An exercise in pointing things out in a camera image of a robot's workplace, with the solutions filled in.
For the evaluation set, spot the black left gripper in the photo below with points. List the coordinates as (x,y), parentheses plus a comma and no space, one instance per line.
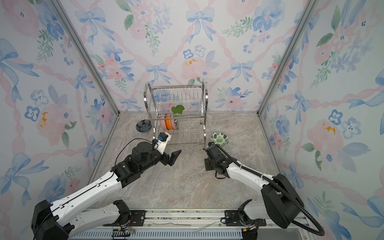
(166,161)

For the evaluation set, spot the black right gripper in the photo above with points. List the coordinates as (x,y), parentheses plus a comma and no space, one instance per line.
(207,163)

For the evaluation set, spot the orange bowl white inside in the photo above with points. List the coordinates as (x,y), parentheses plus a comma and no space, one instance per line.
(168,123)

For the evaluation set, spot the steel wire dish rack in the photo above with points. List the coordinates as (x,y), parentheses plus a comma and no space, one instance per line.
(192,123)

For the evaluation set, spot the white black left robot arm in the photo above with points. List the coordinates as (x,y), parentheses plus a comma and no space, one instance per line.
(66,217)

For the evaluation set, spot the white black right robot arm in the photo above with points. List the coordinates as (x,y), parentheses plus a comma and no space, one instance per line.
(274,205)

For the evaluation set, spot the green leaf rack ornament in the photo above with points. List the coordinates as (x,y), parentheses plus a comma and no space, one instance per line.
(178,109)

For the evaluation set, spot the green leaf pattern bowl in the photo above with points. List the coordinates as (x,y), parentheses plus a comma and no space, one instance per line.
(220,138)

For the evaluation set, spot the dark blue petal bowl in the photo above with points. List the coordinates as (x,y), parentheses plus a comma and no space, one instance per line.
(144,126)

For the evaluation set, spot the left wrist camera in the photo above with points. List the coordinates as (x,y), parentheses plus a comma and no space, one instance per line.
(162,141)

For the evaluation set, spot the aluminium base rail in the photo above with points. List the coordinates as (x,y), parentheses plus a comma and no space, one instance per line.
(176,224)

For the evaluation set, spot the aluminium corner post right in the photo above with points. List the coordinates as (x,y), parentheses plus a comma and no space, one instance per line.
(291,47)

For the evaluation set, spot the aluminium corner post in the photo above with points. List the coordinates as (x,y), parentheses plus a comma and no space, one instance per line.
(291,47)
(81,49)

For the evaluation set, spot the aluminium corner post left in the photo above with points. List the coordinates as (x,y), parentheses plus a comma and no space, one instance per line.
(81,49)

